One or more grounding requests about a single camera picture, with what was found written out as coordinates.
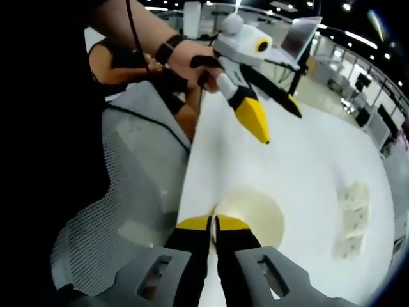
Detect grey mesh chair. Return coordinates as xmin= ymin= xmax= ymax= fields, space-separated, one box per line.
xmin=50 ymin=79 xmax=196 ymax=297

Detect black wristband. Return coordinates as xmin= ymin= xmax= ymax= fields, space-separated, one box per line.
xmin=155 ymin=33 xmax=188 ymax=64

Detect short ceiling light strip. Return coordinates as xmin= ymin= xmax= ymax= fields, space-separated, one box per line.
xmin=344 ymin=29 xmax=378 ymax=51

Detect person's left hand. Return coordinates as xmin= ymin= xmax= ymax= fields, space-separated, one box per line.
xmin=174 ymin=42 xmax=226 ymax=95

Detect white paper cup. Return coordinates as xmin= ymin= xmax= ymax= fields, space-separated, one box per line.
xmin=209 ymin=187 xmax=286 ymax=251

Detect black tripod stand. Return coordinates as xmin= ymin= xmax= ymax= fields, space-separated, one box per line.
xmin=277 ymin=62 xmax=309 ymax=98

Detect person's dark clothed body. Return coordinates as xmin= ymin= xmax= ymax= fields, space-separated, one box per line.
xmin=19 ymin=0 xmax=111 ymax=231

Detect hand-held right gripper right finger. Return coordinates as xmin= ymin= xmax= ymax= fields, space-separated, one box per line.
xmin=214 ymin=214 xmax=359 ymax=307

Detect pile of paper cups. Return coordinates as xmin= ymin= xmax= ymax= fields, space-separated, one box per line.
xmin=331 ymin=180 xmax=371 ymax=260

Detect round ceiling downlights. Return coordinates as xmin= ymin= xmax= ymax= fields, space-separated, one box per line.
xmin=268 ymin=0 xmax=403 ymax=87

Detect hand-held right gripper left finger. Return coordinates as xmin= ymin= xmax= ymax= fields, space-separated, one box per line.
xmin=68 ymin=214 xmax=213 ymax=307

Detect grey laptop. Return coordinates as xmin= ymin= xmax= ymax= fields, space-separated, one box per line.
xmin=267 ymin=15 xmax=323 ymax=72

